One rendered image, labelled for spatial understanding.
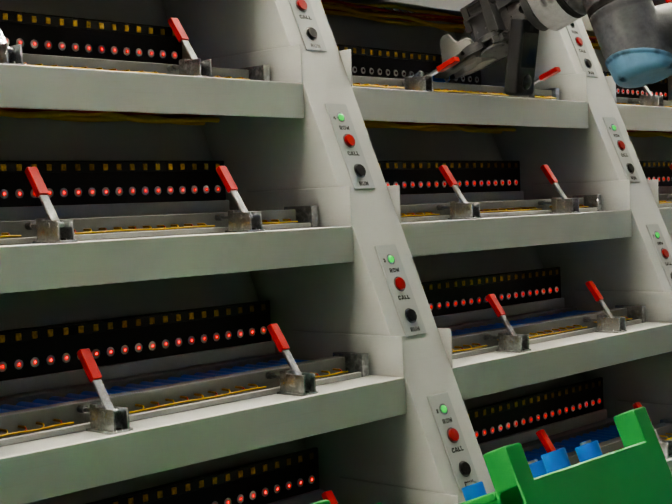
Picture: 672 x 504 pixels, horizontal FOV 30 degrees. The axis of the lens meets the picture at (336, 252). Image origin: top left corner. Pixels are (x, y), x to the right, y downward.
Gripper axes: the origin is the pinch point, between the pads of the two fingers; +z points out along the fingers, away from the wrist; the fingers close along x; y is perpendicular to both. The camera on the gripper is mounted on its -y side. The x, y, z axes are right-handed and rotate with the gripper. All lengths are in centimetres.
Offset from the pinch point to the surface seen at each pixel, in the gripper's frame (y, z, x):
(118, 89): -8, -6, 73
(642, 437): -61, -57, 76
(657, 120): -9, -6, -52
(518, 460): -60, -58, 94
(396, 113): -9.8, -6.1, 24.1
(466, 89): -3.3, -2.5, -0.3
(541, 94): -3.3, -2.6, -21.7
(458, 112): -9.3, -6.3, 9.6
